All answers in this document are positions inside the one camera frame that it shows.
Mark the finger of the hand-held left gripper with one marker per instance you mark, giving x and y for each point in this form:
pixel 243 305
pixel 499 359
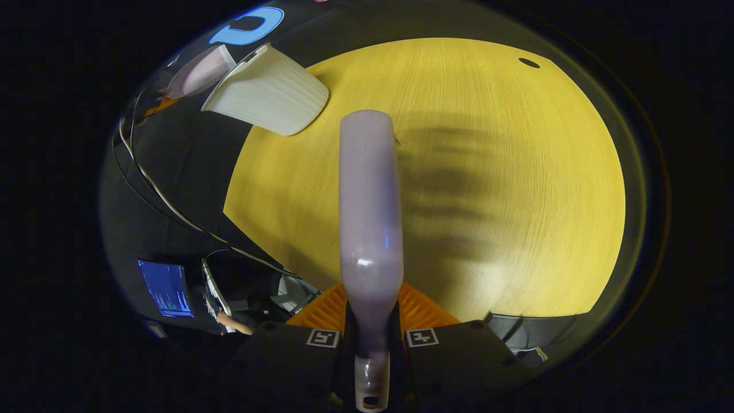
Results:
pixel 160 106

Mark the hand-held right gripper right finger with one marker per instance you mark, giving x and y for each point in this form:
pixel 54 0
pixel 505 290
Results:
pixel 459 361

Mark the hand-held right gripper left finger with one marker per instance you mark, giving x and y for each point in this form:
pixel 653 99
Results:
pixel 287 361

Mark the small pale pink dustpan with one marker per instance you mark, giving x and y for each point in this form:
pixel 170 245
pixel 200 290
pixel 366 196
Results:
pixel 200 71

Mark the white ribbed garbage bin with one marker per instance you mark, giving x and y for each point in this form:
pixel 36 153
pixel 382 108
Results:
pixel 269 94

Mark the small pale pink broom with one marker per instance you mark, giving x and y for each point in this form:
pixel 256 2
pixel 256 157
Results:
pixel 370 201

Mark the white keyboard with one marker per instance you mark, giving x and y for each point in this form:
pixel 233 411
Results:
pixel 211 287

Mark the blue computer monitor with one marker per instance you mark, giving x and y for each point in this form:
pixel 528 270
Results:
pixel 166 287

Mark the grey metal frame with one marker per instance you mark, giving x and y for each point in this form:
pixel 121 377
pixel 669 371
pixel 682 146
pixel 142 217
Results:
pixel 287 287

